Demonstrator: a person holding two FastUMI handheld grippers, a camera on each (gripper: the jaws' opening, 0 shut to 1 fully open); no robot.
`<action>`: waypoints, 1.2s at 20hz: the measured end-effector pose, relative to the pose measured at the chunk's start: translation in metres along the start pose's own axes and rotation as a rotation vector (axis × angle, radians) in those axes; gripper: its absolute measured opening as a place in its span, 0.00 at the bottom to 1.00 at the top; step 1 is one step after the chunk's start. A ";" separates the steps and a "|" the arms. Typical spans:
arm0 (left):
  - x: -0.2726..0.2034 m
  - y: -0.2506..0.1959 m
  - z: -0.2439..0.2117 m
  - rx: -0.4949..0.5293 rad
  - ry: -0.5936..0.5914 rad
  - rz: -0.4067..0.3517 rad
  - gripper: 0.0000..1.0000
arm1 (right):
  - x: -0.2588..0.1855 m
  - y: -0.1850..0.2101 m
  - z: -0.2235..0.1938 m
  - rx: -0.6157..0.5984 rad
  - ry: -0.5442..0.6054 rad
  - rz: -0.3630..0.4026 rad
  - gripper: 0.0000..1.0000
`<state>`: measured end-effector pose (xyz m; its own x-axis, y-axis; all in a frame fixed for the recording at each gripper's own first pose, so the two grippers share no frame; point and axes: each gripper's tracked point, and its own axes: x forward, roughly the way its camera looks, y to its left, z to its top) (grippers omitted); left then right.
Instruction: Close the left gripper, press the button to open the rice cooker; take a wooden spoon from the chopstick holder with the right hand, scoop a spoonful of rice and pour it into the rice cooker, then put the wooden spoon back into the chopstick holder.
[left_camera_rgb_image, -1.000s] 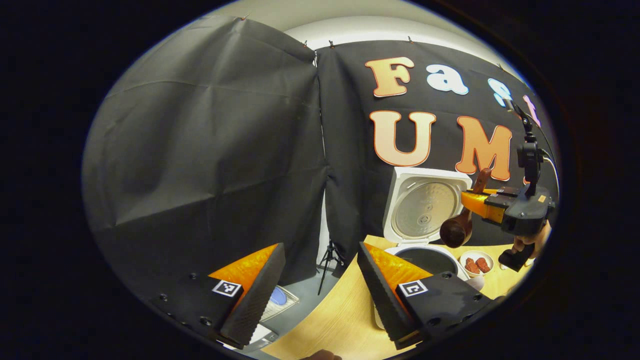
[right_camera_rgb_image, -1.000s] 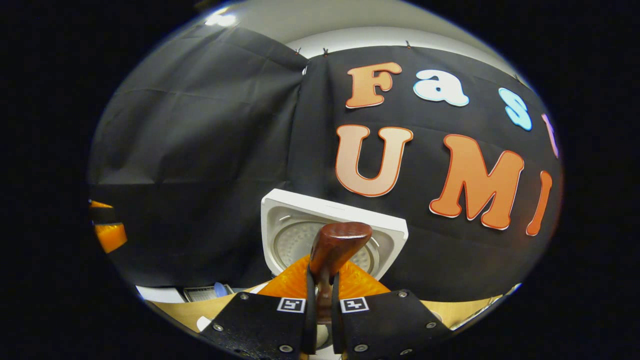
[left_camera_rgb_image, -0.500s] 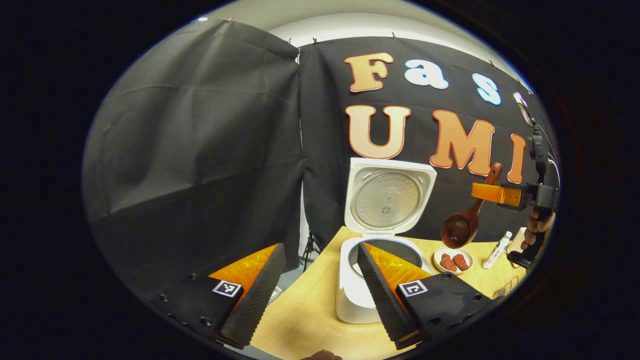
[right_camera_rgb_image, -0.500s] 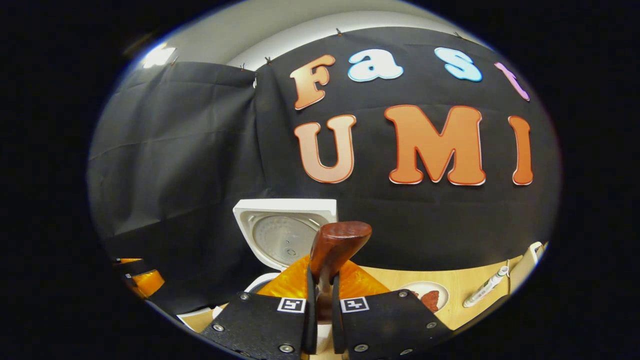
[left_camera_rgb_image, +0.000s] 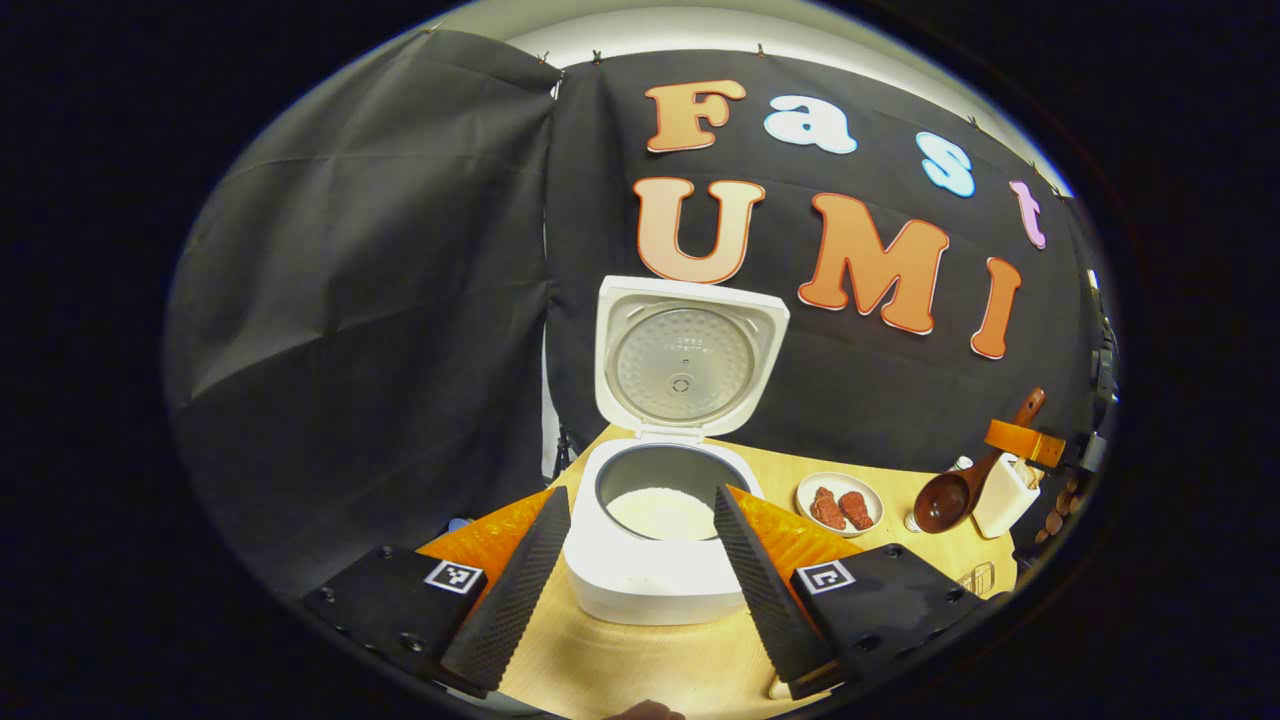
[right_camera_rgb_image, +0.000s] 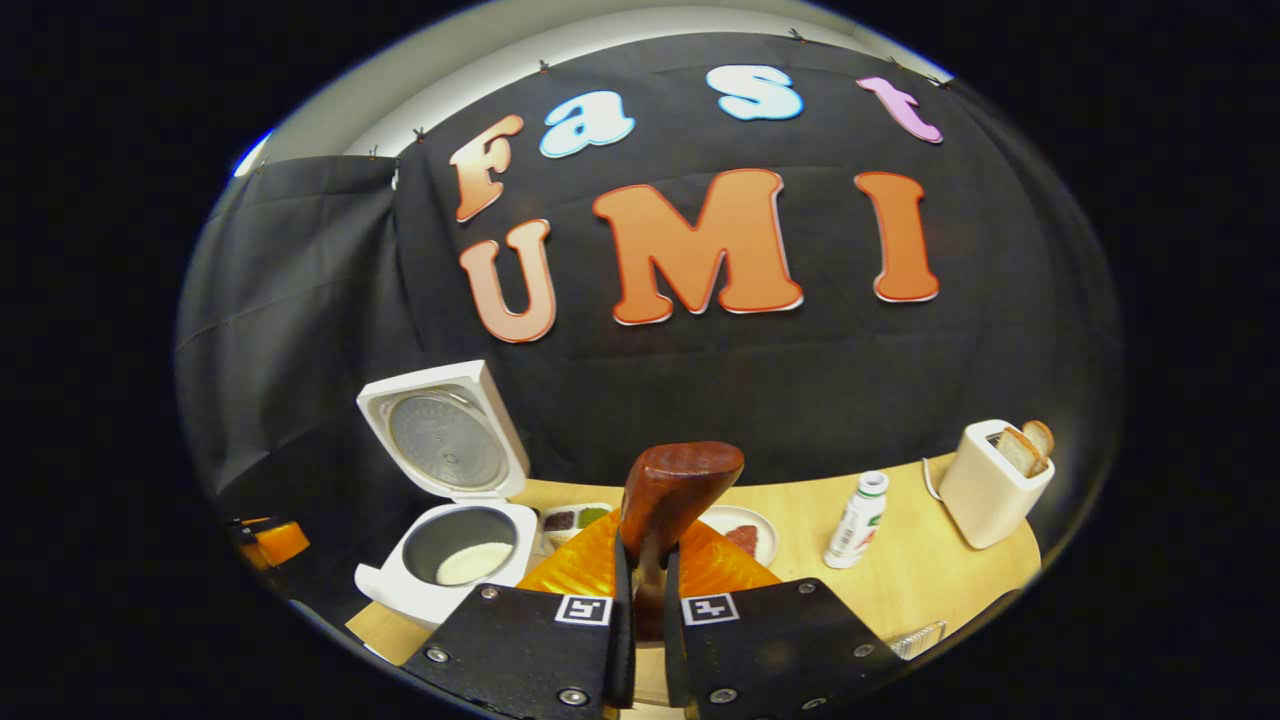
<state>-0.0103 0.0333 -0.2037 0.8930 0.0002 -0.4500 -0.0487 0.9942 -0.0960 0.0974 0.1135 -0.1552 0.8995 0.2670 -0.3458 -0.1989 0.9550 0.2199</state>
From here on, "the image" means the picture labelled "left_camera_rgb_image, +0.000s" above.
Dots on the brown wooden spoon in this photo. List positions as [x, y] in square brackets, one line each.
[945, 500]

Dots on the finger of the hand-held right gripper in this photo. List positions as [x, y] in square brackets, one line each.
[1025, 442]

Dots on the white rice cooker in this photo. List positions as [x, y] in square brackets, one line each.
[640, 590]

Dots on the red-brown meat piece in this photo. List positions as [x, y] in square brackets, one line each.
[828, 510]
[857, 510]

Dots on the white toaster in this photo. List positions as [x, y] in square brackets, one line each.
[1000, 505]

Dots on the white round plate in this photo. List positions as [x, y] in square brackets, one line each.
[870, 485]

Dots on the white rice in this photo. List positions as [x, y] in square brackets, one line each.
[655, 515]

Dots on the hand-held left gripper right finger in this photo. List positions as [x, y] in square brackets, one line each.
[765, 600]

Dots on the black backdrop cloth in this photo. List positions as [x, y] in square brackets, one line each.
[380, 300]

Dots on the cream plastic container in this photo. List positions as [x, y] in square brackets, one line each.
[778, 689]

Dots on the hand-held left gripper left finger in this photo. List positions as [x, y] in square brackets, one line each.
[510, 600]

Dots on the white drink bottle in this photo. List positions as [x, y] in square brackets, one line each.
[913, 522]

